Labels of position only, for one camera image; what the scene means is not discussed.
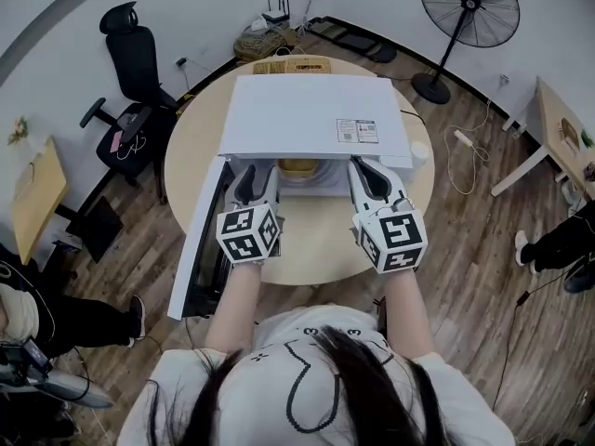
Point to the white microwave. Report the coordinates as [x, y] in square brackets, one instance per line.
[307, 114]

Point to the person's white printed shirt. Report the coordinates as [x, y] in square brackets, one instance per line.
[265, 388]

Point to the white grey device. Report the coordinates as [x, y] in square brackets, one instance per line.
[51, 384]

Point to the person's right forearm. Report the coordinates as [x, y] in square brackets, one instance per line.
[409, 314]

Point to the black mesh office chair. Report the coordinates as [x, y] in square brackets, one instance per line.
[135, 68]

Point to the person's left forearm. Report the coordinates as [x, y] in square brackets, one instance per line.
[232, 309]

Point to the black standing fan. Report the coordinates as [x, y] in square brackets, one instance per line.
[469, 7]

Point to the wooden tray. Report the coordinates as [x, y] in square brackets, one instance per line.
[293, 67]

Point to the white plastic cup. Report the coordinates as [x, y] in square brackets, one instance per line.
[419, 153]

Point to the wooden desk with white legs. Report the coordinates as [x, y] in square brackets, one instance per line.
[553, 119]

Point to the wicker basket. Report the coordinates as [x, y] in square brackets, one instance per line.
[260, 44]

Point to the white power strip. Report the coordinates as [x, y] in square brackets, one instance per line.
[463, 137]

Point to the round wooden table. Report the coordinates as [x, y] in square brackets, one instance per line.
[316, 240]

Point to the small wooden desk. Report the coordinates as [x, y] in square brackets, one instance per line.
[39, 193]

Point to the black floor mats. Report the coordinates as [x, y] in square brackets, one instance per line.
[353, 40]

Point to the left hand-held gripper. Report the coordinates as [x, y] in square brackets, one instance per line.
[246, 235]

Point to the black router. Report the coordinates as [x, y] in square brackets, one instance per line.
[276, 14]

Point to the flower bunch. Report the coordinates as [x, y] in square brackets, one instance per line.
[18, 130]

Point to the black box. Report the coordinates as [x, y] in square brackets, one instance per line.
[381, 316]

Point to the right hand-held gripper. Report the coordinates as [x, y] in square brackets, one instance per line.
[395, 240]

